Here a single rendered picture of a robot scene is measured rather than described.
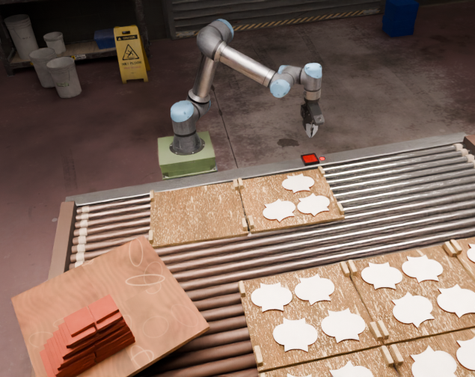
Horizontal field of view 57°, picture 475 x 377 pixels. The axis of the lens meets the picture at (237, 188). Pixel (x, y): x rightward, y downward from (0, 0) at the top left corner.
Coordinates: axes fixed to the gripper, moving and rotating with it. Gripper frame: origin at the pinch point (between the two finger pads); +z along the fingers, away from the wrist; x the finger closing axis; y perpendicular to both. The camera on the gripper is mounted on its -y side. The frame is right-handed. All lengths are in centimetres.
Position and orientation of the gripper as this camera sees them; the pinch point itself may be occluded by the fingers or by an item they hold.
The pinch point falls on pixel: (311, 135)
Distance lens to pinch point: 217.5
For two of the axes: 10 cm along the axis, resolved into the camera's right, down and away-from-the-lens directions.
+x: -9.8, 1.7, -1.1
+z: 0.6, 7.7, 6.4
